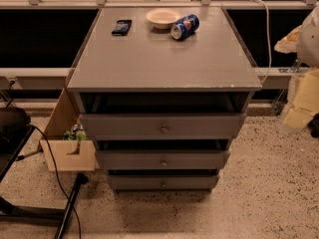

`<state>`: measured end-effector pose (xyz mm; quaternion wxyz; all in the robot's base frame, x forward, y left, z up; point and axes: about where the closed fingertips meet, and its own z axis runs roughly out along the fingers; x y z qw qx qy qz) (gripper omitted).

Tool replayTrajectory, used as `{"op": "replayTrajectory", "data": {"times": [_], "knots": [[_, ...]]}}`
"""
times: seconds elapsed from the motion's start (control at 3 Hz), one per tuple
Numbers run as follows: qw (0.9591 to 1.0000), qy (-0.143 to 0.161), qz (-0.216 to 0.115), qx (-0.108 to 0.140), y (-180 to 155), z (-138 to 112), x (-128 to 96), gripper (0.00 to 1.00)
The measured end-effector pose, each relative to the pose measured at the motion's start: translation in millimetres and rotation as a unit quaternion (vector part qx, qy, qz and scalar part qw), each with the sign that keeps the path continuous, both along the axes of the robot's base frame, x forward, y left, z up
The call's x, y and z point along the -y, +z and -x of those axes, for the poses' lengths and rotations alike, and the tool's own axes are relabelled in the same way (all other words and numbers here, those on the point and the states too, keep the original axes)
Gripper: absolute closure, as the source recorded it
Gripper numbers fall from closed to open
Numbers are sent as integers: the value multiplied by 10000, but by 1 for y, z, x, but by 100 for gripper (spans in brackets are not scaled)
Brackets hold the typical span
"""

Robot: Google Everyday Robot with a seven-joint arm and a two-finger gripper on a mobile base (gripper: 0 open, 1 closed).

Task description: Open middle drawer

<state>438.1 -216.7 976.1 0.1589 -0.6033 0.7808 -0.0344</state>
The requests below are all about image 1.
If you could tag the grey drawer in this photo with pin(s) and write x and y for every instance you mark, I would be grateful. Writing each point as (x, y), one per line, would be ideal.
(161, 127)
(158, 159)
(138, 182)

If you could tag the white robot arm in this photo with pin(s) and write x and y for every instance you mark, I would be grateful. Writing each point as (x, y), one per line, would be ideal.
(304, 42)

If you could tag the grey drawer cabinet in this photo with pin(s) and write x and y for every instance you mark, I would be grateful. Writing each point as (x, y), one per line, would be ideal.
(148, 72)

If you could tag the grey top drawer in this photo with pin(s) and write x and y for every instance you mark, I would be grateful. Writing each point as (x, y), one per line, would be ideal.
(161, 127)

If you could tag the grey bottom drawer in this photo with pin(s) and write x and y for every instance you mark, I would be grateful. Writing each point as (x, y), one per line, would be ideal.
(138, 182)

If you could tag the blue pepsi can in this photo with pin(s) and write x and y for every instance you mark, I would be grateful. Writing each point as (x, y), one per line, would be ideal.
(184, 27)

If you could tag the dark blue snack packet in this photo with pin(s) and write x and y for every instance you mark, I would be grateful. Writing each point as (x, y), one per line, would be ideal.
(122, 28)

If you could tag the white ceramic bowl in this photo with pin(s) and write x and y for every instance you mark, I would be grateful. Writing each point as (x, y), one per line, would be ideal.
(162, 18)

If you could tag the green snack bags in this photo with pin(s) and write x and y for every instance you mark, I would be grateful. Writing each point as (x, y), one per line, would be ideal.
(76, 132)

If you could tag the wooden box bin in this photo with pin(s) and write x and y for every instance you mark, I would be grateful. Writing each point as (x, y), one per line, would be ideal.
(64, 151)

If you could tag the black bag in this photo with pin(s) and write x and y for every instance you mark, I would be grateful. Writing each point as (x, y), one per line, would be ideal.
(12, 119)

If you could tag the grey metal rail beam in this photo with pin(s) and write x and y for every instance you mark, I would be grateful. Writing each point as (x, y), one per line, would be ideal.
(56, 78)

